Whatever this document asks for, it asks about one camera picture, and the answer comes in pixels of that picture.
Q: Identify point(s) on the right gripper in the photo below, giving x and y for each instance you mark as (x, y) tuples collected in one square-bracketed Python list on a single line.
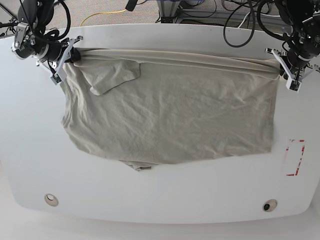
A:
[(53, 50)]

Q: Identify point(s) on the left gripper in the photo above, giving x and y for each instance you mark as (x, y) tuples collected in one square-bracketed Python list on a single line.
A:
[(297, 59)]

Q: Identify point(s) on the beige T-shirt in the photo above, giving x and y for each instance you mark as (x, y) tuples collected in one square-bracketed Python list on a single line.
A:
[(147, 108)]

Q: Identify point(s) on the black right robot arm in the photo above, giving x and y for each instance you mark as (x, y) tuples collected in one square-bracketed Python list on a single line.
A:
[(32, 18)]

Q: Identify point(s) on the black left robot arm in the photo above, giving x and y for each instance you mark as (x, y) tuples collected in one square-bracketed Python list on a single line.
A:
[(304, 39)]

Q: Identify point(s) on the red tape rectangle marking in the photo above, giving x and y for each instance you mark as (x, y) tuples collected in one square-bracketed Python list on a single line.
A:
[(293, 157)]

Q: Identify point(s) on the right table grommet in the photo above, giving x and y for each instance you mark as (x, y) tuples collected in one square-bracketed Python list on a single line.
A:
[(270, 205)]

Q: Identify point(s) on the table grommet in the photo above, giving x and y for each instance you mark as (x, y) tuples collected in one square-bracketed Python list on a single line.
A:
[(270, 205), (51, 200)]

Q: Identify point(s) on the left table grommet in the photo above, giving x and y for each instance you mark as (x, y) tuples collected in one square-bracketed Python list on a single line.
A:
[(51, 200)]

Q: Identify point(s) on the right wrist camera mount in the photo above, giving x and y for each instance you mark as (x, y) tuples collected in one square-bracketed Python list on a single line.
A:
[(55, 68)]

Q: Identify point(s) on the aluminium frame base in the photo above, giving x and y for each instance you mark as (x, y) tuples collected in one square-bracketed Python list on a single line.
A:
[(170, 11)]

